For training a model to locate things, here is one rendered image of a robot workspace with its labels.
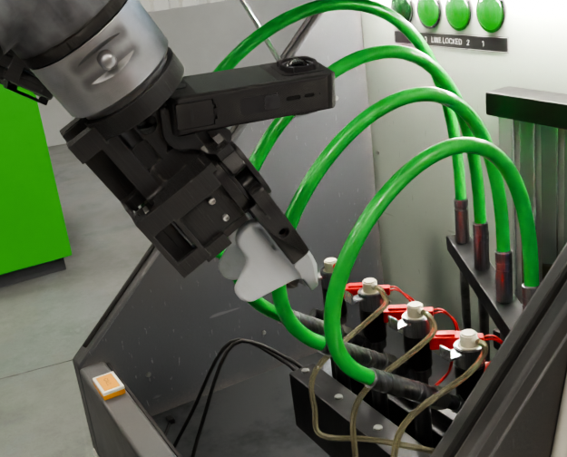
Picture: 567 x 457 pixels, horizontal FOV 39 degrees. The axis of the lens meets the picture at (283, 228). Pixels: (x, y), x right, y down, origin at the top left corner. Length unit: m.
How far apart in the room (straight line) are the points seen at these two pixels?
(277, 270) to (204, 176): 0.10
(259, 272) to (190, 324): 0.69
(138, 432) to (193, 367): 0.27
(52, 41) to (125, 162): 0.09
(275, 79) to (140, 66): 0.09
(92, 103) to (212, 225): 0.11
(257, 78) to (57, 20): 0.14
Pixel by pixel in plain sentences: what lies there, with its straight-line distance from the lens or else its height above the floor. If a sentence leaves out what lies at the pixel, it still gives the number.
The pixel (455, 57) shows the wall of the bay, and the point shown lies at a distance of 1.13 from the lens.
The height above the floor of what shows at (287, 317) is 1.17.
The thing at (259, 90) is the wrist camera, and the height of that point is 1.41.
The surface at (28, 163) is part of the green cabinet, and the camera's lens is 4.12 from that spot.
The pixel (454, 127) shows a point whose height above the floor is 1.26.
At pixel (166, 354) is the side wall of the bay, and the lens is 1.25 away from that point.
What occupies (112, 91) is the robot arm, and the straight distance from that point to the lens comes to 0.47.
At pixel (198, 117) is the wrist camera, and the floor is 1.40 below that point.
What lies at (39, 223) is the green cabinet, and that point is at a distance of 4.19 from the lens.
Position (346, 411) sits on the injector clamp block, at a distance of 0.95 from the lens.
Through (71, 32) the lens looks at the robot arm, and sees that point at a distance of 0.46.
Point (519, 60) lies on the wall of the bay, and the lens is 1.04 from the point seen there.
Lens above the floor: 1.50
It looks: 20 degrees down
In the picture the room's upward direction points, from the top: 7 degrees counter-clockwise
